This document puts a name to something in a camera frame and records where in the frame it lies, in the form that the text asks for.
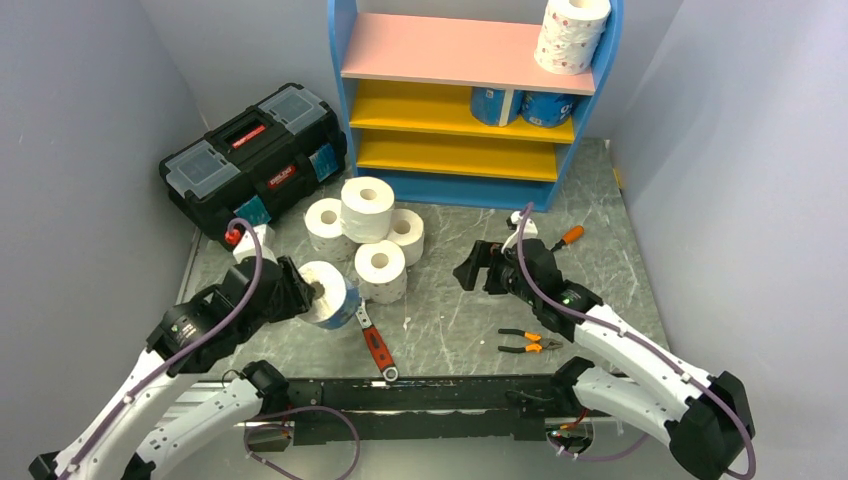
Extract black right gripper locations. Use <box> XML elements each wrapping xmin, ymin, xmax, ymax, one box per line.
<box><xmin>454</xmin><ymin>239</ymin><xmax>539</xmax><ymax>306</ymax></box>

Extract blue roll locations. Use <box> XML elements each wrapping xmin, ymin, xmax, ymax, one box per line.
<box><xmin>297</xmin><ymin>261</ymin><xmax>361</xmax><ymax>330</ymax></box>
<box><xmin>520</xmin><ymin>91</ymin><xmax>576</xmax><ymax>128</ymax></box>
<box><xmin>470</xmin><ymin>87</ymin><xmax>525</xmax><ymax>127</ymax></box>

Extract pink patterned paper towel roll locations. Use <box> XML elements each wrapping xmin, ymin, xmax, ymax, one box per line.
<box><xmin>534</xmin><ymin>0</ymin><xmax>612</xmax><ymax>76</ymax></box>

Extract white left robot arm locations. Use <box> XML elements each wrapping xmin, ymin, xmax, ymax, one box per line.
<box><xmin>28</xmin><ymin>255</ymin><xmax>315</xmax><ymax>479</ymax></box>

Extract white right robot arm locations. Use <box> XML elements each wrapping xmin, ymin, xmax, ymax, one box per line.
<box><xmin>453</xmin><ymin>239</ymin><xmax>757</xmax><ymax>479</ymax></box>

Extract blue shelf with coloured boards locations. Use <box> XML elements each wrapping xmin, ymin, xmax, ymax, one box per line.
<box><xmin>327</xmin><ymin>1</ymin><xmax>624</xmax><ymax>212</ymax></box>

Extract white roll right of pile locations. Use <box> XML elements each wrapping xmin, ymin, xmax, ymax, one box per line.
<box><xmin>386</xmin><ymin>208</ymin><xmax>425</xmax><ymax>267</ymax></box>

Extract white roll of pile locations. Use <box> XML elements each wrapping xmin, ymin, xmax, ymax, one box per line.
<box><xmin>339</xmin><ymin>176</ymin><xmax>395</xmax><ymax>244</ymax></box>
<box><xmin>304</xmin><ymin>198</ymin><xmax>358</xmax><ymax>262</ymax></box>
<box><xmin>386</xmin><ymin>208</ymin><xmax>425</xmax><ymax>267</ymax></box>
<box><xmin>354</xmin><ymin>240</ymin><xmax>407</xmax><ymax>304</ymax></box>

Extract white roll left of pile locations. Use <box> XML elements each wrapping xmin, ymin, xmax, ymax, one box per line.
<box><xmin>304</xmin><ymin>198</ymin><xmax>358</xmax><ymax>262</ymax></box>

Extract white roll front of pile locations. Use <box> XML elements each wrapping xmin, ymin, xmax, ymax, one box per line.
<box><xmin>354</xmin><ymin>240</ymin><xmax>407</xmax><ymax>304</ymax></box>

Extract red adjustable wrench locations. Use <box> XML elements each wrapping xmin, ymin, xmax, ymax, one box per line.
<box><xmin>355</xmin><ymin>299</ymin><xmax>399</xmax><ymax>382</ymax></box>

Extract white roll top of pile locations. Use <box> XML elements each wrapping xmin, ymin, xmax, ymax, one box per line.
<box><xmin>339</xmin><ymin>176</ymin><xmax>395</xmax><ymax>244</ymax></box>

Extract black plastic toolbox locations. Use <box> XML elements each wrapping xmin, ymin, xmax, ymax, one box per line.
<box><xmin>158</xmin><ymin>83</ymin><xmax>348</xmax><ymax>250</ymax></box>

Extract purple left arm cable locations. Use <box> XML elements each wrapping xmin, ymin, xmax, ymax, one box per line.
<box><xmin>56</xmin><ymin>217</ymin><xmax>362</xmax><ymax>480</ymax></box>

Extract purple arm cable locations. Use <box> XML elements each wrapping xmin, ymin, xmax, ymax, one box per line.
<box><xmin>515</xmin><ymin>201</ymin><xmax>758</xmax><ymax>480</ymax></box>
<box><xmin>56</xmin><ymin>217</ymin><xmax>362</xmax><ymax>480</ymax></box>

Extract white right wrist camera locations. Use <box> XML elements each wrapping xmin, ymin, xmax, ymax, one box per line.
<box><xmin>502</xmin><ymin>211</ymin><xmax>538</xmax><ymax>251</ymax></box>

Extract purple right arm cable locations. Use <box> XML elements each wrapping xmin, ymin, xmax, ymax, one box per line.
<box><xmin>515</xmin><ymin>201</ymin><xmax>758</xmax><ymax>480</ymax></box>

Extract orange handled pliers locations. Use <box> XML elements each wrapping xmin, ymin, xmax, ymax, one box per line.
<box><xmin>498</xmin><ymin>328</ymin><xmax>564</xmax><ymax>354</ymax></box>

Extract orange handled screwdriver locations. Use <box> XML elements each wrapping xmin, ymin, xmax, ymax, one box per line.
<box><xmin>550</xmin><ymin>225</ymin><xmax>585</xmax><ymax>252</ymax></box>

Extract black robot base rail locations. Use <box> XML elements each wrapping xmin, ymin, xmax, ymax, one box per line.
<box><xmin>257</xmin><ymin>374</ymin><xmax>595</xmax><ymax>446</ymax></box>

